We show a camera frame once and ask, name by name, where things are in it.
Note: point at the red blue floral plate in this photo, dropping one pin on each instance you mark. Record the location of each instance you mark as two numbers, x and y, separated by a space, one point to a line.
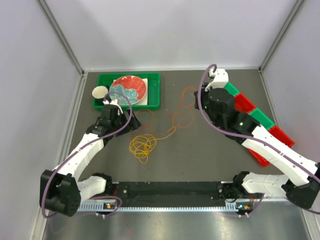
128 90

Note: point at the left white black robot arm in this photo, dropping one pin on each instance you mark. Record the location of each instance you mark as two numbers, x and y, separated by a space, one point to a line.
61 189

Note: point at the red bin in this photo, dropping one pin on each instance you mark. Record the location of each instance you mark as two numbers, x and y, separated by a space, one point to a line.
243 104
276 132

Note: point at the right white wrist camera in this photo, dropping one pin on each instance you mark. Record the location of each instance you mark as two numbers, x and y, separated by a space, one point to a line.
219 79

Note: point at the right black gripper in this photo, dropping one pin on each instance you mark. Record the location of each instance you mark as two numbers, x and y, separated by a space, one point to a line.
203 93

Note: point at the cream paper cup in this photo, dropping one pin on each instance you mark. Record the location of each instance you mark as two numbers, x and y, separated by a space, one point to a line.
99 92

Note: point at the red bin near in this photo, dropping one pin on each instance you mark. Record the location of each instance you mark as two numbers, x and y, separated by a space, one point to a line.
276 132

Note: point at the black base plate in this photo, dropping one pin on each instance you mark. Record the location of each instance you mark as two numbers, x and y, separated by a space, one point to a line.
176 194

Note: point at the green bin far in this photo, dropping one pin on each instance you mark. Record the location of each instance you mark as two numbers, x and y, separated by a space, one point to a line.
231 89

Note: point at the green plastic tray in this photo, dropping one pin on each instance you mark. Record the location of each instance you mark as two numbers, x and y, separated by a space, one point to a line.
143 89

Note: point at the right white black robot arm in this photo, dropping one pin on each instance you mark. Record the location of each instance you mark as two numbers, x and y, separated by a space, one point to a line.
299 180

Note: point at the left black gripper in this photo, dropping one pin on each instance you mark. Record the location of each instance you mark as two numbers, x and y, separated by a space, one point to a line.
135 124

